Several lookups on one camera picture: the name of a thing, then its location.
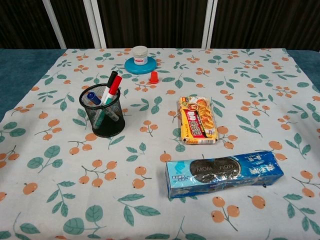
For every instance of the black cap marker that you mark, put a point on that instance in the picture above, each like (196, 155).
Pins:
(111, 78)

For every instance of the yellow snack packet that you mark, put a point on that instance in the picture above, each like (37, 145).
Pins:
(197, 120)

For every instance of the white double frame post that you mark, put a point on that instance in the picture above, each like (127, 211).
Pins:
(96, 23)

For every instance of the small red cap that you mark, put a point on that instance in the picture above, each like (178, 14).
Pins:
(153, 77)

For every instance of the white plastic jar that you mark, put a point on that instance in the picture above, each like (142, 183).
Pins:
(140, 56)

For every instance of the blue round coaster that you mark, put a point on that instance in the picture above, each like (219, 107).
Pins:
(130, 67)

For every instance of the white slanted frame post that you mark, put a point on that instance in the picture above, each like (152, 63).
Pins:
(53, 23)

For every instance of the black mesh pen holder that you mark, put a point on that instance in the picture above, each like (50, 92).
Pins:
(106, 120)

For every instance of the floral print tablecloth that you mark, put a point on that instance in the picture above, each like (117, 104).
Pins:
(160, 155)

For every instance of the red cap marker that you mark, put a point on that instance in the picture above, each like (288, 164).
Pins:
(113, 88)

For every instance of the blue cookie package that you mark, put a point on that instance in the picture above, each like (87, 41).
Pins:
(222, 175)

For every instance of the blue cap marker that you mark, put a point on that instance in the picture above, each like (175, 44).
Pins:
(95, 99)

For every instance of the white upright frame post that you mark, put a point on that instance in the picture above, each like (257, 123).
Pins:
(209, 23)

